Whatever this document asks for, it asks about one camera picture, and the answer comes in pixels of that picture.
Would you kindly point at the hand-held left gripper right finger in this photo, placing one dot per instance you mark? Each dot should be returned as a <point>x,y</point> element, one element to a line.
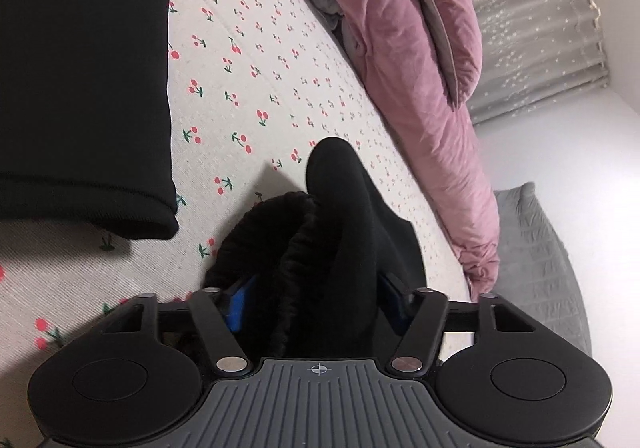
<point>395,308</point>

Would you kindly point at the grey star-print curtain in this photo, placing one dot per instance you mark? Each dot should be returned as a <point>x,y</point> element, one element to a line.
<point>535,28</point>

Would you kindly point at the pink duvet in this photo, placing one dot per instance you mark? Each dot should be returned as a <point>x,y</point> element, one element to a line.
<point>390,93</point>

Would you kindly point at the pink pillow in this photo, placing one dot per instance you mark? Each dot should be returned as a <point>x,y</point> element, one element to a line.
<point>452,18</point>

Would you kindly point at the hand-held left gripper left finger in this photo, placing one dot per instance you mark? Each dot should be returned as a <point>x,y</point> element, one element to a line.
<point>239,310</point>

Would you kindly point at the cherry-print bed sheet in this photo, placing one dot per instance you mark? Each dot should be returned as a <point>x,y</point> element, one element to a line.
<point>260,78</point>

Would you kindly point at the grey quilted pillow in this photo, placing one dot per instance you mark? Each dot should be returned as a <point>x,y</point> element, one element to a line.
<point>535,268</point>

